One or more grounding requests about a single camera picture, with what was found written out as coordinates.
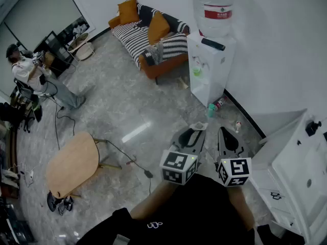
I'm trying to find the white power strip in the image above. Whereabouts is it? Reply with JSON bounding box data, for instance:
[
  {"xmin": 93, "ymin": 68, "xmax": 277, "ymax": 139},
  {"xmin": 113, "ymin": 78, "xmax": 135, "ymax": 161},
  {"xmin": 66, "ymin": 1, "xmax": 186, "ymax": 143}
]
[{"xmin": 24, "ymin": 169, "xmax": 36, "ymax": 186}]

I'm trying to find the clear water bottle red label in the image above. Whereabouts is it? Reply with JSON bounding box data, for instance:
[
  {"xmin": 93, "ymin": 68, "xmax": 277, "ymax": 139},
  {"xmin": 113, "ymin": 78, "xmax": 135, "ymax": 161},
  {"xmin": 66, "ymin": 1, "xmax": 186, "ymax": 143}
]
[{"xmin": 190, "ymin": 0, "xmax": 235, "ymax": 38}]

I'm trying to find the brown paper bag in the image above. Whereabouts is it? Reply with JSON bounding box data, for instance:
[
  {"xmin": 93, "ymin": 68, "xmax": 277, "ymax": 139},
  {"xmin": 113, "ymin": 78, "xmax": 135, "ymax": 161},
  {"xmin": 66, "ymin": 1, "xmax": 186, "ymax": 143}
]
[{"xmin": 42, "ymin": 51, "xmax": 55, "ymax": 70}]

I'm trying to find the person's right forearm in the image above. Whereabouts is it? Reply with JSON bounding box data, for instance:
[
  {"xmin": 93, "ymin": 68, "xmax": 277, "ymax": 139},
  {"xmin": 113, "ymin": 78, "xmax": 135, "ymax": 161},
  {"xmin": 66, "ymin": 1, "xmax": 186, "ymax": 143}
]
[{"xmin": 225, "ymin": 185, "xmax": 256, "ymax": 231}]

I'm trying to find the light wooden table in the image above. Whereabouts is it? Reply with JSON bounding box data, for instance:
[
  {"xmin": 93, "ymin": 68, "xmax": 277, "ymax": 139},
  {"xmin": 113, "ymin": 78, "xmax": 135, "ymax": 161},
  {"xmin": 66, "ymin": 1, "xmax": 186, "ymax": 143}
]
[{"xmin": 45, "ymin": 131, "xmax": 124, "ymax": 199}]

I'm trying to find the red white bottle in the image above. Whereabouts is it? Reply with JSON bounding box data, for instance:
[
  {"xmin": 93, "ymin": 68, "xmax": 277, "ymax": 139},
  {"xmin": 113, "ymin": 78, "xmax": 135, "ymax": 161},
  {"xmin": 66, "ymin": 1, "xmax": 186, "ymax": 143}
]
[{"xmin": 214, "ymin": 95, "xmax": 228, "ymax": 111}]

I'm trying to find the clear plastic bag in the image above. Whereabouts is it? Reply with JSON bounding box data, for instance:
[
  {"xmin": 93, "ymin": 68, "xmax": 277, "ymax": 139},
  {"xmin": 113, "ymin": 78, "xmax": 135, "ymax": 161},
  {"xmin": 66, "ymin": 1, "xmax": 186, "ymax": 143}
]
[{"xmin": 188, "ymin": 121, "xmax": 209, "ymax": 132}]

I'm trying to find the black office chair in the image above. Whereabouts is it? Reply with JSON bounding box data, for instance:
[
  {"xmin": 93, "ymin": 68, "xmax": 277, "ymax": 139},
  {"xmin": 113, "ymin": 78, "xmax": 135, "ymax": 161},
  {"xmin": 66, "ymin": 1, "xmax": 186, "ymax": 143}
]
[{"xmin": 0, "ymin": 77, "xmax": 43, "ymax": 134}]

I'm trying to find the black cabinet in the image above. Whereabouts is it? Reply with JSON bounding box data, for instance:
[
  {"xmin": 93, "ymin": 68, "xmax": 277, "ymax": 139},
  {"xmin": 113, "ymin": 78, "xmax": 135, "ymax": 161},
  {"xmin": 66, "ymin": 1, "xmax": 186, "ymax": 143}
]
[{"xmin": 33, "ymin": 30, "xmax": 78, "ymax": 79}]

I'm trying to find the black white wall picture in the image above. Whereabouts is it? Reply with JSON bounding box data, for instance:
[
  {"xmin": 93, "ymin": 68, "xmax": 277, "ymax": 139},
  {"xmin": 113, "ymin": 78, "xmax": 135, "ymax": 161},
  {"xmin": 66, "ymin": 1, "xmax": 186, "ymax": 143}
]
[{"xmin": 63, "ymin": 16, "xmax": 91, "ymax": 46}]

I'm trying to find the white round basket table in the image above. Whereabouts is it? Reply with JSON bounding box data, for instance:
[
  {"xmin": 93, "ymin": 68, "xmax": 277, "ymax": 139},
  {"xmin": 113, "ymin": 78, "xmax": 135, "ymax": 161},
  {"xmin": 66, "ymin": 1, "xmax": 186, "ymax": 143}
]
[{"xmin": 67, "ymin": 32, "xmax": 96, "ymax": 63}]

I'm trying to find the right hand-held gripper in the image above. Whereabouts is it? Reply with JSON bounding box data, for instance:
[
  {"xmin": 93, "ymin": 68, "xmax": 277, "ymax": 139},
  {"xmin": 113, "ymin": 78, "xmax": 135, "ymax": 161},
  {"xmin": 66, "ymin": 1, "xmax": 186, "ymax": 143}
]
[{"xmin": 216, "ymin": 126, "xmax": 253, "ymax": 188}]

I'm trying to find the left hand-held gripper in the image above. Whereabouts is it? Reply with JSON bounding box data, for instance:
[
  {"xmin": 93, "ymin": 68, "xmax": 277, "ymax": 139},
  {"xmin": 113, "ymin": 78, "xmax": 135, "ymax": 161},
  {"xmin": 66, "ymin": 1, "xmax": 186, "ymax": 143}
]
[{"xmin": 159, "ymin": 128, "xmax": 206, "ymax": 186}]

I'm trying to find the long black floor cable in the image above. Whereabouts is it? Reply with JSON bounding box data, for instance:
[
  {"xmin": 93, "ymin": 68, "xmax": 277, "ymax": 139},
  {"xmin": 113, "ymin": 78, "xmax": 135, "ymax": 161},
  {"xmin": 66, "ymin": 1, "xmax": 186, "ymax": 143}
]
[{"xmin": 45, "ymin": 80, "xmax": 77, "ymax": 151}]

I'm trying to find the black cable with power adapter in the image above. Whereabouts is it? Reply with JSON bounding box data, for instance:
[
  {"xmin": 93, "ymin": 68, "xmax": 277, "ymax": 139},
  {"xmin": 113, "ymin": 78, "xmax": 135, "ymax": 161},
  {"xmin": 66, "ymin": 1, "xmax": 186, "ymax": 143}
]
[{"xmin": 90, "ymin": 136, "xmax": 154, "ymax": 196}]

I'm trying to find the white cabinet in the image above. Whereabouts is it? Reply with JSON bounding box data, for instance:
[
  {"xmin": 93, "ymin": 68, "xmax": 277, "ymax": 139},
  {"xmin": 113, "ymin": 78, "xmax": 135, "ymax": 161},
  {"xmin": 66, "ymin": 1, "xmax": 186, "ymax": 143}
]
[{"xmin": 251, "ymin": 108, "xmax": 327, "ymax": 245}]

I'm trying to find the beige slipper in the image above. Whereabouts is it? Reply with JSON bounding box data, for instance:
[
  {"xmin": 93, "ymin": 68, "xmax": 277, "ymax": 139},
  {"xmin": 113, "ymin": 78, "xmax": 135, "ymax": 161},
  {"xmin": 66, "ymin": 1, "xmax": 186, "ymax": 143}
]
[{"xmin": 177, "ymin": 76, "xmax": 190, "ymax": 90}]

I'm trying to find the person's black shirt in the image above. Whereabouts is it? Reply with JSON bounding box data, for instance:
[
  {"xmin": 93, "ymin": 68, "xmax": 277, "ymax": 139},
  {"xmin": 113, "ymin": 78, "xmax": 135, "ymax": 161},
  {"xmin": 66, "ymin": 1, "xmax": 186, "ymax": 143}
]
[{"xmin": 76, "ymin": 173, "xmax": 305, "ymax": 245}]

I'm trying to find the black throw with white trim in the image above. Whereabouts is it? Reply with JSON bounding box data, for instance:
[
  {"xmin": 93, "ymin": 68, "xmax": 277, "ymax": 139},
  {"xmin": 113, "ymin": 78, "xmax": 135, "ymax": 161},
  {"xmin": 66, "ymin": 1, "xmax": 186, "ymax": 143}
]
[{"xmin": 137, "ymin": 3, "xmax": 191, "ymax": 34}]

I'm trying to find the orange cushion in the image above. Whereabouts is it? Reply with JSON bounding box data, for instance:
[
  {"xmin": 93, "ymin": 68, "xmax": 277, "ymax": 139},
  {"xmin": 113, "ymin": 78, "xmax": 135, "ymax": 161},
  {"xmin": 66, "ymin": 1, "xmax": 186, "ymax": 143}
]
[
  {"xmin": 147, "ymin": 10, "xmax": 171, "ymax": 46},
  {"xmin": 117, "ymin": 0, "xmax": 140, "ymax": 26}
]

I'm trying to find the person's left forearm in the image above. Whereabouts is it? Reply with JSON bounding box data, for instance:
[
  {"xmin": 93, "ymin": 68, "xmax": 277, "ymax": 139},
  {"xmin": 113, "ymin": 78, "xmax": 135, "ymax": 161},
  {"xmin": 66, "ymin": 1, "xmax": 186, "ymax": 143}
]
[{"xmin": 129, "ymin": 179, "xmax": 181, "ymax": 221}]

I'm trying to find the orange sofa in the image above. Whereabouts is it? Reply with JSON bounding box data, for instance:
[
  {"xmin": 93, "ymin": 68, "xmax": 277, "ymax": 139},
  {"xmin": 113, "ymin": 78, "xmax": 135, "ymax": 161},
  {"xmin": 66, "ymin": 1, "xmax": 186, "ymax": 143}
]
[{"xmin": 108, "ymin": 0, "xmax": 191, "ymax": 86}]

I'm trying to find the grey fringed throw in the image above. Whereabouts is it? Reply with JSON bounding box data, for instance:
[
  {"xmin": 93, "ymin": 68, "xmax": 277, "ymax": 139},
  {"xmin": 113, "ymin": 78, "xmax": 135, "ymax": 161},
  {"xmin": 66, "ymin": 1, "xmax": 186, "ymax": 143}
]
[{"xmin": 144, "ymin": 41, "xmax": 165, "ymax": 65}]

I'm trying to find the black white striped blanket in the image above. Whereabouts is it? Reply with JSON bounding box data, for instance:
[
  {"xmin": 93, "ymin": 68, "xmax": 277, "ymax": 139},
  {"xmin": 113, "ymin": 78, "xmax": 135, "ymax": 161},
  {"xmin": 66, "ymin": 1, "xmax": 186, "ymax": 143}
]
[{"xmin": 111, "ymin": 20, "xmax": 189, "ymax": 68}]

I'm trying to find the black remote control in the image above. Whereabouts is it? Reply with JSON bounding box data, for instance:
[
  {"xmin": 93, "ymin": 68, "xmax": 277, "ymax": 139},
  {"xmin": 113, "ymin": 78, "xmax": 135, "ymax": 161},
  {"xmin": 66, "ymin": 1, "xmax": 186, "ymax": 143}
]
[{"xmin": 201, "ymin": 37, "xmax": 226, "ymax": 52}]

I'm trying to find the small black device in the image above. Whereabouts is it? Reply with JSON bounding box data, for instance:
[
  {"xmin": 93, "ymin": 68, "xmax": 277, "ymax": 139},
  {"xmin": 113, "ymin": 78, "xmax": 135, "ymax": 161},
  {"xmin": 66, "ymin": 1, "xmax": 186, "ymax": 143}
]
[{"xmin": 305, "ymin": 120, "xmax": 322, "ymax": 137}]

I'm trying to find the white water dispenser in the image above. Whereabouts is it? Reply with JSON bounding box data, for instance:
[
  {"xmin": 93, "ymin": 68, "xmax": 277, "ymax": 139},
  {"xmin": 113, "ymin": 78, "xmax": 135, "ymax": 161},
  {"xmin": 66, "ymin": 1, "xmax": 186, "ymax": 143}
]
[{"xmin": 186, "ymin": 30, "xmax": 237, "ymax": 109}]

